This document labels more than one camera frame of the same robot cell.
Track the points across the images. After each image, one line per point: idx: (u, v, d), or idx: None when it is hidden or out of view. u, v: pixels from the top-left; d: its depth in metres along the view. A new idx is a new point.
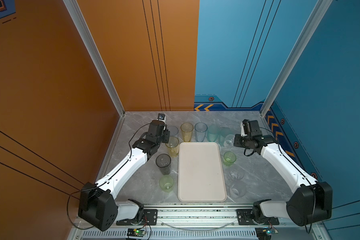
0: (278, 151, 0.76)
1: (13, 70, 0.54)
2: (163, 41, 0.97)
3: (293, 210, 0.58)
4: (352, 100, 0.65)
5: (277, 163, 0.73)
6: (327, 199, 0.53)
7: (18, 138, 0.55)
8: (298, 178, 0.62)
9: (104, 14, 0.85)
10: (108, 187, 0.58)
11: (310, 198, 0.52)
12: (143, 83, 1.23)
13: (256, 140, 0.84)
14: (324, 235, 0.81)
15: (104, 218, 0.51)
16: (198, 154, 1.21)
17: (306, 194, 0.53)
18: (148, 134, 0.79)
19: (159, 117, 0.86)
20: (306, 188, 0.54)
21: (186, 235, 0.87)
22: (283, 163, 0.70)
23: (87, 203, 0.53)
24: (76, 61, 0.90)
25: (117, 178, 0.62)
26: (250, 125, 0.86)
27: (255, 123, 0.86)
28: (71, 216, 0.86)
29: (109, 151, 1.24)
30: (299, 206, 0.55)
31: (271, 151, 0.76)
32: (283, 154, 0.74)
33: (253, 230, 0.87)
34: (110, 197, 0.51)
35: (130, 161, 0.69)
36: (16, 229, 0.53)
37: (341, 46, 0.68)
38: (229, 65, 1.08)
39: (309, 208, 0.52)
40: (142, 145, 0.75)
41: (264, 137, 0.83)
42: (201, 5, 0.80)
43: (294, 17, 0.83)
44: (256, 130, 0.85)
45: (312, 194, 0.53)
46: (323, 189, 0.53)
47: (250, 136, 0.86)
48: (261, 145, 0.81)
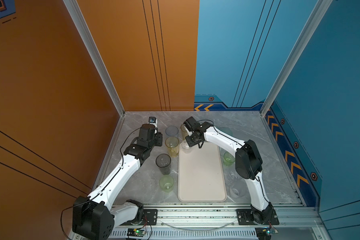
0: (214, 131, 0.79)
1: (13, 69, 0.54)
2: (163, 41, 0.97)
3: (240, 171, 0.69)
4: (352, 100, 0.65)
5: (217, 141, 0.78)
6: (254, 150, 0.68)
7: (18, 139, 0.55)
8: (234, 146, 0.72)
9: (104, 14, 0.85)
10: (102, 198, 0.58)
11: (245, 155, 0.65)
12: (143, 83, 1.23)
13: (197, 130, 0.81)
14: (324, 235, 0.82)
15: (101, 231, 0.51)
16: (197, 155, 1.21)
17: (241, 153, 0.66)
18: (139, 138, 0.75)
19: (150, 120, 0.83)
20: (240, 149, 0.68)
21: (186, 235, 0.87)
22: (221, 139, 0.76)
23: (81, 218, 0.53)
24: (76, 61, 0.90)
25: (111, 188, 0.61)
26: (187, 121, 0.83)
27: (191, 117, 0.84)
28: (64, 228, 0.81)
29: (109, 151, 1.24)
30: (243, 165, 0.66)
31: (210, 133, 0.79)
32: (219, 132, 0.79)
33: (253, 230, 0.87)
34: (105, 209, 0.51)
35: (123, 169, 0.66)
36: (16, 229, 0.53)
37: (341, 46, 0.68)
38: (228, 65, 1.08)
39: (248, 163, 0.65)
40: (134, 151, 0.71)
41: (202, 124, 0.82)
42: (201, 6, 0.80)
43: (294, 17, 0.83)
44: (195, 122, 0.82)
45: (245, 151, 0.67)
46: (249, 144, 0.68)
47: (193, 130, 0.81)
48: (203, 132, 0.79)
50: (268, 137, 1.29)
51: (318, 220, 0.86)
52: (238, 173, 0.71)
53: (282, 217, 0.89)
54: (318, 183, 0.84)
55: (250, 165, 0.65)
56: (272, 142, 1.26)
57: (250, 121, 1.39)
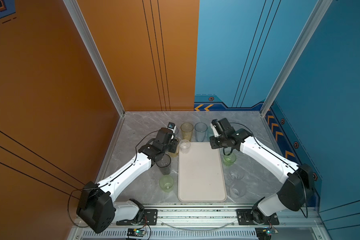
0: (256, 144, 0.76)
1: (11, 69, 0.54)
2: (163, 42, 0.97)
3: (285, 199, 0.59)
4: (352, 100, 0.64)
5: (257, 156, 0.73)
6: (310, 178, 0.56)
7: (18, 138, 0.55)
8: (283, 167, 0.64)
9: (105, 14, 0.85)
10: (109, 188, 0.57)
11: (298, 184, 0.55)
12: (143, 83, 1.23)
13: (232, 137, 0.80)
14: (324, 235, 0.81)
15: (101, 220, 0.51)
16: (198, 155, 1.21)
17: (295, 182, 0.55)
18: (155, 140, 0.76)
19: (169, 125, 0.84)
20: (293, 176, 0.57)
21: (186, 235, 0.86)
22: (265, 155, 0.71)
23: (86, 202, 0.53)
24: (76, 61, 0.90)
25: (119, 180, 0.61)
26: (220, 123, 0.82)
27: (225, 120, 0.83)
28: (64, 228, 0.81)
29: (109, 151, 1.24)
30: (292, 194, 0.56)
31: (251, 146, 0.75)
32: (261, 147, 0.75)
33: (253, 230, 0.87)
34: (109, 200, 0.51)
35: (134, 166, 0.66)
36: (15, 229, 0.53)
37: (341, 46, 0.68)
38: (228, 65, 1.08)
39: (299, 193, 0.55)
40: (148, 151, 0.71)
41: (238, 132, 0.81)
42: (201, 6, 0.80)
43: (294, 17, 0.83)
44: (229, 127, 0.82)
45: (299, 179, 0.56)
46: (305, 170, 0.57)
47: (226, 135, 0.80)
48: (239, 141, 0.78)
50: (268, 137, 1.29)
51: (318, 220, 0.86)
52: (282, 201, 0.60)
53: (282, 217, 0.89)
54: (318, 183, 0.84)
55: (301, 195, 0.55)
56: (272, 142, 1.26)
57: (250, 121, 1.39)
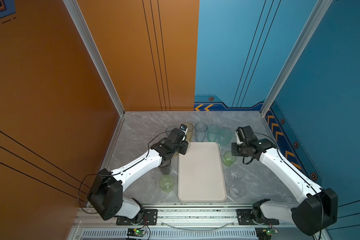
0: (278, 157, 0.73)
1: (11, 69, 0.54)
2: (163, 42, 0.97)
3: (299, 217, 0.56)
4: (352, 100, 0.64)
5: (277, 169, 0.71)
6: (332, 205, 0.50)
7: (18, 138, 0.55)
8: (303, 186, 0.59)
9: (105, 14, 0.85)
10: (121, 178, 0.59)
11: (315, 208, 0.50)
12: (143, 83, 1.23)
13: (254, 146, 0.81)
14: (324, 235, 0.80)
15: (109, 207, 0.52)
16: (198, 155, 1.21)
17: (313, 204, 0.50)
18: (167, 140, 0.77)
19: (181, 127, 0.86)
20: (312, 198, 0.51)
21: (186, 235, 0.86)
22: (285, 169, 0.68)
23: (98, 188, 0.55)
24: (76, 61, 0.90)
25: (130, 172, 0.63)
26: (243, 130, 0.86)
27: (249, 128, 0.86)
28: (65, 228, 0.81)
29: (109, 151, 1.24)
30: (305, 214, 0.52)
31: (272, 157, 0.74)
32: (283, 160, 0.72)
33: (253, 230, 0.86)
34: (120, 189, 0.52)
35: (145, 160, 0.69)
36: (15, 229, 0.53)
37: (341, 46, 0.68)
38: (228, 65, 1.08)
39: (313, 216, 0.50)
40: (160, 149, 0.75)
41: (261, 141, 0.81)
42: (201, 6, 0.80)
43: (294, 17, 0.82)
44: (252, 135, 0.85)
45: (318, 203, 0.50)
46: (329, 196, 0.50)
47: (247, 142, 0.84)
48: (260, 150, 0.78)
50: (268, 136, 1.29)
51: None
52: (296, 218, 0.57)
53: None
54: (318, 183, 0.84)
55: (314, 219, 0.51)
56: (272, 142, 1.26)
57: (250, 121, 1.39)
